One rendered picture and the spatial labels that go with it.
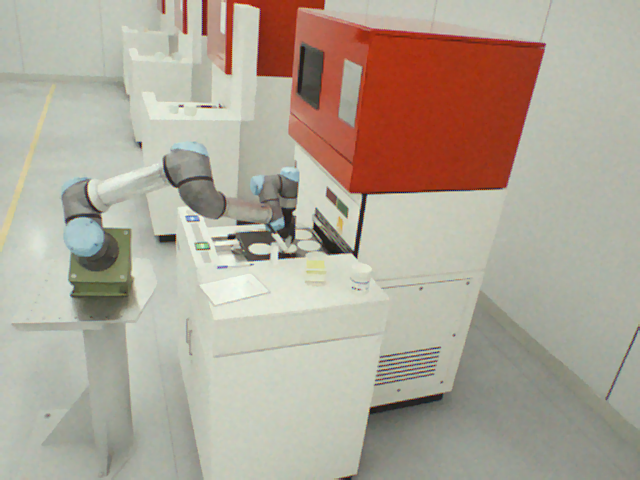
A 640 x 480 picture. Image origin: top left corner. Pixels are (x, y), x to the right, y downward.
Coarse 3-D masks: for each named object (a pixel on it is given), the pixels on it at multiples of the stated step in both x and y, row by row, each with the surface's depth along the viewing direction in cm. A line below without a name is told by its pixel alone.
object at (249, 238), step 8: (240, 232) 236; (248, 232) 237; (256, 232) 238; (264, 232) 239; (272, 232) 240; (312, 232) 244; (248, 240) 230; (256, 240) 231; (264, 240) 232; (272, 240) 233; (296, 240) 235; (248, 248) 223; (296, 248) 228; (320, 248) 230; (248, 256) 218; (256, 256) 218; (264, 256) 219; (280, 256) 220; (288, 256) 221; (296, 256) 222; (304, 256) 223
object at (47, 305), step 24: (48, 264) 211; (144, 264) 219; (48, 288) 196; (72, 288) 198; (144, 288) 203; (24, 312) 182; (48, 312) 183; (72, 312) 185; (96, 312) 186; (120, 312) 187
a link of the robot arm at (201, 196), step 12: (204, 180) 167; (180, 192) 168; (192, 192) 165; (204, 192) 166; (216, 192) 171; (192, 204) 167; (204, 204) 168; (216, 204) 170; (228, 204) 176; (240, 204) 182; (252, 204) 188; (264, 204) 196; (276, 204) 201; (204, 216) 172; (216, 216) 173; (228, 216) 179; (240, 216) 183; (252, 216) 188; (264, 216) 194; (276, 216) 199; (276, 228) 202
